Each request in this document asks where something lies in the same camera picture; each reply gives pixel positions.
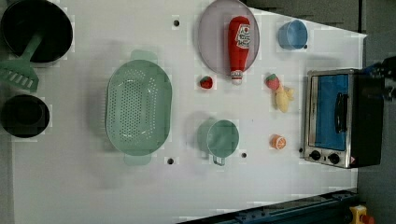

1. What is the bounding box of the large black pot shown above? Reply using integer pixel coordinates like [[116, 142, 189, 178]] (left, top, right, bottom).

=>
[[1, 0, 73, 63]]

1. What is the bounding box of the yellow red emergency button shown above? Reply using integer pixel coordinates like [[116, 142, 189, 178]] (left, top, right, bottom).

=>
[[349, 205, 375, 224]]

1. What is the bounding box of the orange slice toy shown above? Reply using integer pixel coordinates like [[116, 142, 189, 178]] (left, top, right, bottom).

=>
[[270, 134, 287, 150]]

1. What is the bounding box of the grey round plate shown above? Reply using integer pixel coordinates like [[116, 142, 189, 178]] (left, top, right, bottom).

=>
[[197, 0, 260, 76]]

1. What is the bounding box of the green slotted spatula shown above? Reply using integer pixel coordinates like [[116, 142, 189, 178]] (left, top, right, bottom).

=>
[[0, 33, 42, 92]]

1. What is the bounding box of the green measuring cup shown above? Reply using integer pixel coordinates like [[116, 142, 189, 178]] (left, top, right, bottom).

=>
[[197, 119, 239, 166]]

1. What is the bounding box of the blue aluminium frame rail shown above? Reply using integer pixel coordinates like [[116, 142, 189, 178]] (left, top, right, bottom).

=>
[[178, 190, 359, 224]]

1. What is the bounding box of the green plastic colander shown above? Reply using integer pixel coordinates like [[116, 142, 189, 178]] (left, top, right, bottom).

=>
[[106, 49, 172, 166]]

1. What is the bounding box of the silver toaster oven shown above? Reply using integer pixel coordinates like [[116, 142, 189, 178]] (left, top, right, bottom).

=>
[[304, 69, 385, 169]]

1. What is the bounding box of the blue plastic cup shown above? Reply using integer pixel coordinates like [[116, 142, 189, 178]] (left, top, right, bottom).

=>
[[277, 20, 308, 50]]

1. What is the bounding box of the red plush ketchup bottle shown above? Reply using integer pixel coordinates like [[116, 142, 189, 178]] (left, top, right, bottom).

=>
[[228, 16, 251, 85]]

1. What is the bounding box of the small red strawberry toy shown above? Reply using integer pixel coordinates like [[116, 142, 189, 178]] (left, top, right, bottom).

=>
[[200, 76, 213, 90]]

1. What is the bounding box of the small black pot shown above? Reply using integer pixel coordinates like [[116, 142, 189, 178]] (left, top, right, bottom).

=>
[[1, 94, 50, 138]]

